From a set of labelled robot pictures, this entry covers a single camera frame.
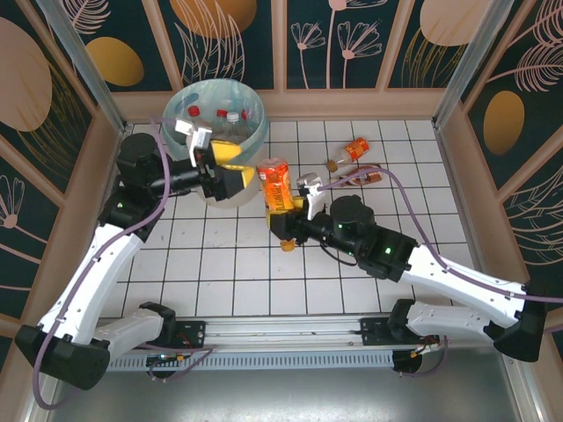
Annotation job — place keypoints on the large orange drink bottle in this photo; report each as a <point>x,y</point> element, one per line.
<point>277,189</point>

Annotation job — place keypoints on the clear bottle whitish cap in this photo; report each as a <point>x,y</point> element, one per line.
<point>233,117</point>

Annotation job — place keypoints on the brown drink bottle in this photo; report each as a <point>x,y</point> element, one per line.
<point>374,178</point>

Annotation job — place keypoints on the small orange bottle brown cap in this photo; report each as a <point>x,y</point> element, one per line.
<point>356,149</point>

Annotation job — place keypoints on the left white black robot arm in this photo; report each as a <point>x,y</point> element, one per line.
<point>101,264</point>

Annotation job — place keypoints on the white ribbed waste bin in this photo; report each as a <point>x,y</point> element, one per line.
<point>233,203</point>

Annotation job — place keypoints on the clear bottle red cap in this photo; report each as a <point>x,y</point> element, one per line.
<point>193,110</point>

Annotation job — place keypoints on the grey metal sheet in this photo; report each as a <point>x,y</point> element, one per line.
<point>308,395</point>

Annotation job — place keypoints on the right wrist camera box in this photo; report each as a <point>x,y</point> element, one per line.
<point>310,184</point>

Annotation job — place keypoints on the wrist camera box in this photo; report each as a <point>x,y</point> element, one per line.
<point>310,184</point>
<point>200,138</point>

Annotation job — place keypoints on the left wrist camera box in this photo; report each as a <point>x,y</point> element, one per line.
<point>200,138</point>

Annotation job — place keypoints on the aluminium side rail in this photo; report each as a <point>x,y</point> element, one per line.
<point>112,141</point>
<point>468,220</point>

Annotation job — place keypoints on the aluminium frame post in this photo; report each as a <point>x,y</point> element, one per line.
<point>90,74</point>
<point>473,66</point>

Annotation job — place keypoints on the dark floral wall panel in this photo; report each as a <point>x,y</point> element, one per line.
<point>22,246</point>
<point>255,53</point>
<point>26,88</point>
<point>114,61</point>
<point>528,110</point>
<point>541,228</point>
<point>316,66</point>
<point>422,66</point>

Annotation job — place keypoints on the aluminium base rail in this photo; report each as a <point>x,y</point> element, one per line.
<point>281,327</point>

